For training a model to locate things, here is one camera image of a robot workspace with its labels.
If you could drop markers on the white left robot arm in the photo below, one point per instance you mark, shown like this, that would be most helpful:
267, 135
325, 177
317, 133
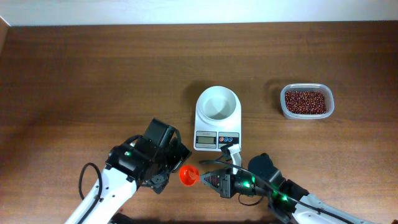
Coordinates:
106, 197

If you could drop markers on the white round bowl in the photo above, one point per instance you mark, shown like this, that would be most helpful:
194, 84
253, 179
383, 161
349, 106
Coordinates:
217, 103

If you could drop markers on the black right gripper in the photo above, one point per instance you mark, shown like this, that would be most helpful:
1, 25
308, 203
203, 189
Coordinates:
224, 183

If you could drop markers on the clear plastic bean container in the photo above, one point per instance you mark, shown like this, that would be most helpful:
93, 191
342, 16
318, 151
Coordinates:
329, 100

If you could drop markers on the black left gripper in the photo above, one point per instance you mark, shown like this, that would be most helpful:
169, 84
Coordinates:
158, 183

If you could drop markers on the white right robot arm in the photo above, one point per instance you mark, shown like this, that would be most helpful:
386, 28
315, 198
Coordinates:
289, 202

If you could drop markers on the red plastic measuring scoop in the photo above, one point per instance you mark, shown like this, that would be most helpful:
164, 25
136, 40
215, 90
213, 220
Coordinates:
189, 175

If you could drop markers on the red beans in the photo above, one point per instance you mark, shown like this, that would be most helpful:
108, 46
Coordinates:
305, 102

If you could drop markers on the white digital kitchen scale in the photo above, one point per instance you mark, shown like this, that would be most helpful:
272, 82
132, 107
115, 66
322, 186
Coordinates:
211, 135

